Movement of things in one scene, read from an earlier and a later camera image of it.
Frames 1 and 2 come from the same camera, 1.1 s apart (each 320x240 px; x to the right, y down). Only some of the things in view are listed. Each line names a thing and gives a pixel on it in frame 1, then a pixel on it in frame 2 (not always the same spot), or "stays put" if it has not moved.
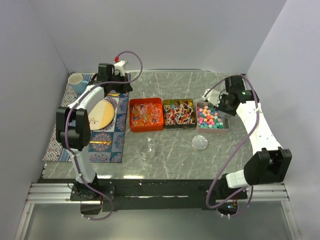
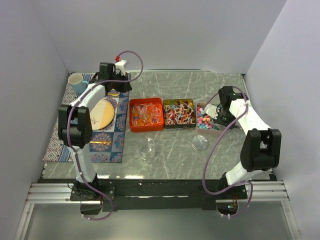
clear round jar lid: (200, 142) stays put
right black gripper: (220, 108) → (220, 123)
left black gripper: (126, 87) stays put
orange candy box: (146, 114) stays put
